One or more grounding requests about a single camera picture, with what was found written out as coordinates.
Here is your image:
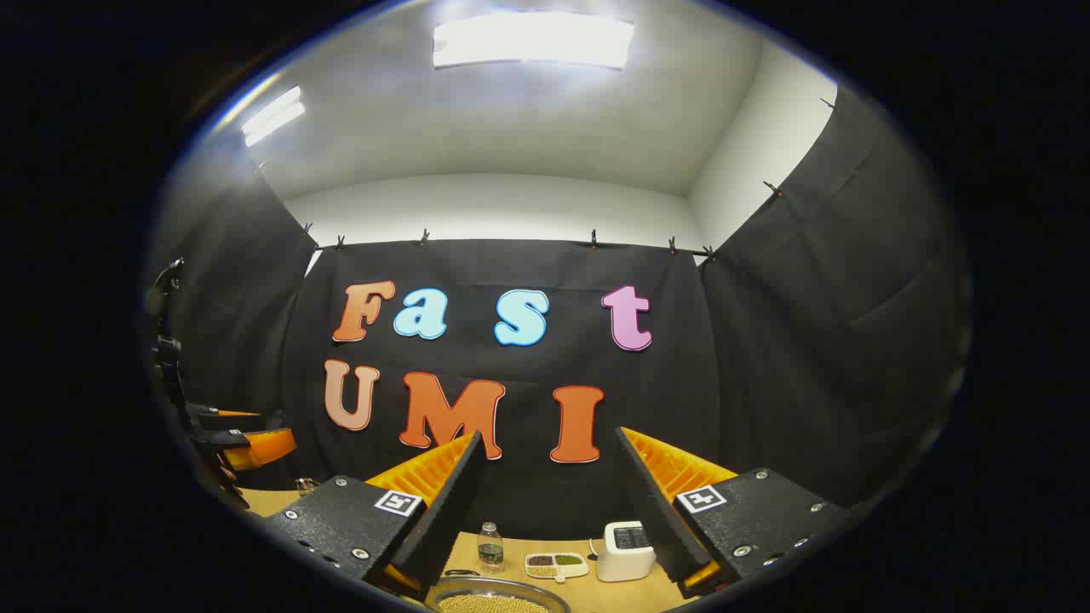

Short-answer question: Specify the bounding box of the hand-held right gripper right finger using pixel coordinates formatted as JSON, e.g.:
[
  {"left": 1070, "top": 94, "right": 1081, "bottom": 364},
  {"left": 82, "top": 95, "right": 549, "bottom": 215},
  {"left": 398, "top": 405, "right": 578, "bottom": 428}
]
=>
[{"left": 615, "top": 426, "right": 852, "bottom": 599}]

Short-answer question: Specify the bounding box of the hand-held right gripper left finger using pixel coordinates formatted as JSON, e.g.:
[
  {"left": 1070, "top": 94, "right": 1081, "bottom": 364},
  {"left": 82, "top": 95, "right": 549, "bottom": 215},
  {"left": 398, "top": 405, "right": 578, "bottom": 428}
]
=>
[{"left": 264, "top": 430, "right": 488, "bottom": 601}]

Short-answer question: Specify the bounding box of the steel pot with soybeans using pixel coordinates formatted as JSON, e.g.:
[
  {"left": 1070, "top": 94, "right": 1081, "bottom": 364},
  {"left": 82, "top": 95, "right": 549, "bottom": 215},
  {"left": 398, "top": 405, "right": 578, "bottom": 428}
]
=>
[{"left": 424, "top": 569, "right": 571, "bottom": 613}]

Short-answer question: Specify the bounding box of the white toaster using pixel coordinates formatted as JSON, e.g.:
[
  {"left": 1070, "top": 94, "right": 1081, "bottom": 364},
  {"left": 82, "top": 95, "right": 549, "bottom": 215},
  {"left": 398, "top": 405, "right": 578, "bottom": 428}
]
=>
[{"left": 594, "top": 521, "right": 657, "bottom": 583}]

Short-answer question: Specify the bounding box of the clear plastic water bottle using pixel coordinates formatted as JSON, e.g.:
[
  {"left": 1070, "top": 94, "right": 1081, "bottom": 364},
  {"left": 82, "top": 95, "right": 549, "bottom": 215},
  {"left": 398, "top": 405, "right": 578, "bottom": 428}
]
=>
[{"left": 477, "top": 522, "right": 505, "bottom": 573}]

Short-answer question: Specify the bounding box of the white divided bean dish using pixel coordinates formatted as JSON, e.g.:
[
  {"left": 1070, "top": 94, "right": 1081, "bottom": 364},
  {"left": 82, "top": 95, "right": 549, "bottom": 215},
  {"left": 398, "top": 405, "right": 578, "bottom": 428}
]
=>
[{"left": 525, "top": 552, "right": 590, "bottom": 583}]

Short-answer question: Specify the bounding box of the row of black cloth clips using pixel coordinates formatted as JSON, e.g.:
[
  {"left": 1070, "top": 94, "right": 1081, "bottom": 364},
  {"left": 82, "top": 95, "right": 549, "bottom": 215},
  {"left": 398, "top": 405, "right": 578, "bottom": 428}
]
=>
[{"left": 255, "top": 98, "right": 840, "bottom": 261}]

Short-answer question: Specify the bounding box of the narrow ceiling light panel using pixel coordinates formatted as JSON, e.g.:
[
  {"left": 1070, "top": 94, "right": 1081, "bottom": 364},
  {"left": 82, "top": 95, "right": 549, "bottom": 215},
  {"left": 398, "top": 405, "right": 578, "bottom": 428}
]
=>
[{"left": 241, "top": 85, "right": 306, "bottom": 147}]

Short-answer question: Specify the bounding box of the wide ceiling light panel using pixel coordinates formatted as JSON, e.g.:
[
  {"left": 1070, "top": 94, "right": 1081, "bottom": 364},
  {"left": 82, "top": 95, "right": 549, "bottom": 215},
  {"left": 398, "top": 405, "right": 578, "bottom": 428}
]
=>
[{"left": 433, "top": 13, "right": 635, "bottom": 71}]

